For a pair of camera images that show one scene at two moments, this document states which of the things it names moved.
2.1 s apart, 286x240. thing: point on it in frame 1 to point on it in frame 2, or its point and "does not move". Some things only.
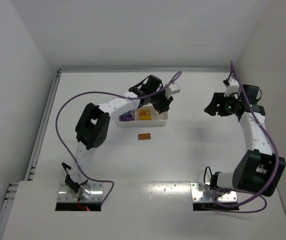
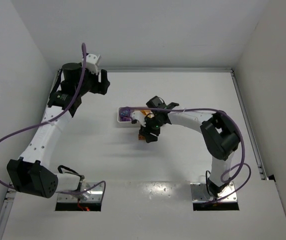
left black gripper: x=162 y=102 to x=103 y=82
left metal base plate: x=67 y=199 does not move
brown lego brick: x=142 y=136 does not move
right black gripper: x=219 y=104 to x=152 y=135
